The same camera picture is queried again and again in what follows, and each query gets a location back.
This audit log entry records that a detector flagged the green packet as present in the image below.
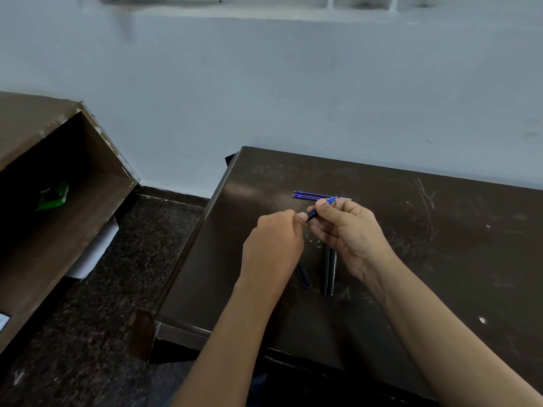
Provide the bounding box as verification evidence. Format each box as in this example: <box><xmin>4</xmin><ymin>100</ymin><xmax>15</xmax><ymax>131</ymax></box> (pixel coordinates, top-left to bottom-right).
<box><xmin>36</xmin><ymin>181</ymin><xmax>70</xmax><ymax>211</ymax></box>

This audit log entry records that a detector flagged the person's left forearm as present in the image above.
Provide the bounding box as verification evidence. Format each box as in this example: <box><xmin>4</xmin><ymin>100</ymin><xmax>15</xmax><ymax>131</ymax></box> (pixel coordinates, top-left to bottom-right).
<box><xmin>170</xmin><ymin>279</ymin><xmax>286</xmax><ymax>407</ymax></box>

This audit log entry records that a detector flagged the black pen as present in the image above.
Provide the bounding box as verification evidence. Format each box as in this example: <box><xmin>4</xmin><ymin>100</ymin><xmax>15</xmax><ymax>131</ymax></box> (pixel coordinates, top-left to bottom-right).
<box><xmin>321</xmin><ymin>245</ymin><xmax>331</xmax><ymax>297</ymax></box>
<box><xmin>327</xmin><ymin>249</ymin><xmax>338</xmax><ymax>298</ymax></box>

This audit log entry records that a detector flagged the person's left hand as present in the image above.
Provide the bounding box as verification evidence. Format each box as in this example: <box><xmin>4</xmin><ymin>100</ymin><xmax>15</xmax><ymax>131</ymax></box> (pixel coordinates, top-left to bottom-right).
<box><xmin>239</xmin><ymin>209</ymin><xmax>309</xmax><ymax>289</ymax></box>

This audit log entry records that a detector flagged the person's right forearm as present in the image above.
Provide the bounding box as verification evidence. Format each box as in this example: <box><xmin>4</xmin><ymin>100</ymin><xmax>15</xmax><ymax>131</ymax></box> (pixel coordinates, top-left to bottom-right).
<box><xmin>368</xmin><ymin>253</ymin><xmax>543</xmax><ymax>407</ymax></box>

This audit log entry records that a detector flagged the dark blue pen barrel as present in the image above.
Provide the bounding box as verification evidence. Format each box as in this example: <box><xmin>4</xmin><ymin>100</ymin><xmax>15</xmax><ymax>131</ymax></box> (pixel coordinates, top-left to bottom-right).
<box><xmin>296</xmin><ymin>262</ymin><xmax>313</xmax><ymax>290</ymax></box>

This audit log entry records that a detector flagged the blue pen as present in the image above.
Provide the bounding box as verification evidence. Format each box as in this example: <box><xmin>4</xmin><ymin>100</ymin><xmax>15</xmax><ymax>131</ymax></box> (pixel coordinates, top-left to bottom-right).
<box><xmin>306</xmin><ymin>196</ymin><xmax>338</xmax><ymax>224</ymax></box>

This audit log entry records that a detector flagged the person's right hand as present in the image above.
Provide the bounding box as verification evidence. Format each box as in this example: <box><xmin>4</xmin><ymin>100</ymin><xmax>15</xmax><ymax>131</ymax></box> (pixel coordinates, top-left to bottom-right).
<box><xmin>305</xmin><ymin>198</ymin><xmax>398</xmax><ymax>289</ymax></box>

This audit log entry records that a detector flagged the brown wooden shelf cabinet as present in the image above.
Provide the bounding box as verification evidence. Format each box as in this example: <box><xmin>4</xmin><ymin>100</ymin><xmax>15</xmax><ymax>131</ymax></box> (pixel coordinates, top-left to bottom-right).
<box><xmin>0</xmin><ymin>90</ymin><xmax>141</xmax><ymax>354</ymax></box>

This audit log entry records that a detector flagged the white paper sheet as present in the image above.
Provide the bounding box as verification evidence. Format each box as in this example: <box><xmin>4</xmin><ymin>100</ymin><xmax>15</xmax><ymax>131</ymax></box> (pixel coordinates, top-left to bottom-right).
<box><xmin>64</xmin><ymin>217</ymin><xmax>120</xmax><ymax>280</ymax></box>

